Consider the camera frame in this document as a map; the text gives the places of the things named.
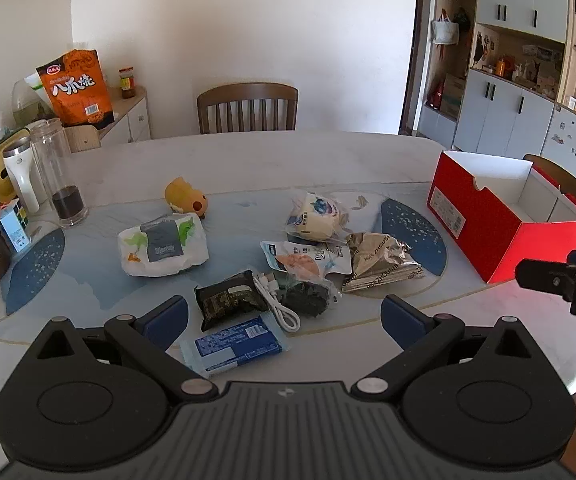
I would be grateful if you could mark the orange snack bag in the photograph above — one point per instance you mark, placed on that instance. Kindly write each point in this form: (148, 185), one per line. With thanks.
(75, 90)

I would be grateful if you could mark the hanging tote bag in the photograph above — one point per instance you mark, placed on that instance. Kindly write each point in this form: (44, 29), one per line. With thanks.
(444, 31)

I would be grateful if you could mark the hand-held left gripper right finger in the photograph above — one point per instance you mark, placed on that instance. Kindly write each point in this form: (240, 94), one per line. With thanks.
(403, 322)

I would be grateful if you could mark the red ornament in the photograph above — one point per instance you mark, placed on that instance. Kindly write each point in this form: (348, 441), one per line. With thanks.
(434, 95)

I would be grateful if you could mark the blue fish-print table mat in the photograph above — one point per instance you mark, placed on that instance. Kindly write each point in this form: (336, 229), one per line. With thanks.
(93, 280)

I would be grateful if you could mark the grey wall cabinet unit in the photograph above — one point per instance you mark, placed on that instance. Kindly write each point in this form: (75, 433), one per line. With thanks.
(498, 105)

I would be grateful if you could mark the clear bag of dark tea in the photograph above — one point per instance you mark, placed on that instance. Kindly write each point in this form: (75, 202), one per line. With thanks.
(308, 297)

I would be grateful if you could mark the white marble desktop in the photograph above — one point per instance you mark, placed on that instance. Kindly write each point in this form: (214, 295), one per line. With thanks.
(318, 160)

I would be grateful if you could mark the brown foil packet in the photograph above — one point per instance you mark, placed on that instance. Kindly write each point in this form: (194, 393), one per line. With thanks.
(378, 262)

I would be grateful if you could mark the white thermos bottle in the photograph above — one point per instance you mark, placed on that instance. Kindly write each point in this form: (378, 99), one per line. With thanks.
(20, 175)

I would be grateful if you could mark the white bun packet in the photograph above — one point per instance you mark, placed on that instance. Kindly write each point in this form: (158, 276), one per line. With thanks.
(315, 217)

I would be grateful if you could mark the yellow capybara toy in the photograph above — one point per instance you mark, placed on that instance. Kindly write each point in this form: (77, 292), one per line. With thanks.
(185, 197)

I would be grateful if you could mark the white side cabinet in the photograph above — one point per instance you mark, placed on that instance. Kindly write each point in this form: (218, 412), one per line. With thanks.
(130, 122)

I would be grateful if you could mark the wooden chair with black cushion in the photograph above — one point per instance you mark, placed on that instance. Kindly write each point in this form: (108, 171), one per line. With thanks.
(575, 182)

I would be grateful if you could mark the orange bottle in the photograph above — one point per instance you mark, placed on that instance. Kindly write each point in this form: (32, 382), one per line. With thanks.
(503, 67)

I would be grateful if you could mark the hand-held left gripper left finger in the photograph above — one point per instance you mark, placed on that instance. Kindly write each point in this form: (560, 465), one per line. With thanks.
(165, 322)

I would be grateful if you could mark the white wet wipes pack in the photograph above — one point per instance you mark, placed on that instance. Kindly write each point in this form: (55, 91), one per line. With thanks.
(163, 245)

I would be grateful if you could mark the white fridge with magnets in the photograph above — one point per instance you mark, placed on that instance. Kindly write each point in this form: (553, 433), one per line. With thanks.
(568, 140)

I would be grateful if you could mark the white chicken snack packet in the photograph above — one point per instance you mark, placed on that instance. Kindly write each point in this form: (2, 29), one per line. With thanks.
(303, 259)

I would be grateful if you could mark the black snack packet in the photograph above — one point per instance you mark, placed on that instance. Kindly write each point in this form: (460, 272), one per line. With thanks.
(223, 302)

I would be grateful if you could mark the puzzle cube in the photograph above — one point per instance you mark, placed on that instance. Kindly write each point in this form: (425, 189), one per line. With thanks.
(13, 227)

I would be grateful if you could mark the red-lidded jar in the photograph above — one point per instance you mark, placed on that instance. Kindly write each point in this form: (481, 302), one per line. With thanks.
(127, 84)

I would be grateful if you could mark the blue snack packet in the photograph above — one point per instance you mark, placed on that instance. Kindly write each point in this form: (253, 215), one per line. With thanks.
(235, 347)

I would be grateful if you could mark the round glass bowl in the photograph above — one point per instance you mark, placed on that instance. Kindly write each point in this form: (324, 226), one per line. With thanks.
(25, 105)

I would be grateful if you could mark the red cardboard box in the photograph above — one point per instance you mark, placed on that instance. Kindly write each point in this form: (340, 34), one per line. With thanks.
(473, 225)

